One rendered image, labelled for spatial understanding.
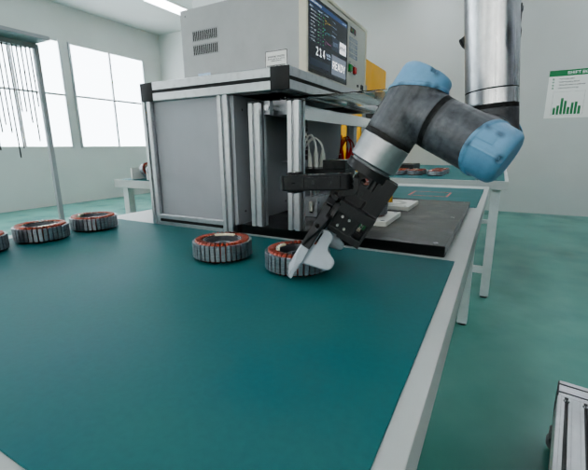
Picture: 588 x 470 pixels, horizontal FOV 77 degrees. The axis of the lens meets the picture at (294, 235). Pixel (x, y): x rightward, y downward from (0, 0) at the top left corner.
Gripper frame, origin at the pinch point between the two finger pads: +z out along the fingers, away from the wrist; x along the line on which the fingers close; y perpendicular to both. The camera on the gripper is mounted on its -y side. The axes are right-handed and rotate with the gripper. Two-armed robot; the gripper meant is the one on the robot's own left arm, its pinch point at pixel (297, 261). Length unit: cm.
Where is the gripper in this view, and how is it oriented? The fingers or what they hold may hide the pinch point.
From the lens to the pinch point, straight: 64.1
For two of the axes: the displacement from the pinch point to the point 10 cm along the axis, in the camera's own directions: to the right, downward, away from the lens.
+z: -4.8, 8.1, 3.3
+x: 2.7, -2.3, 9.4
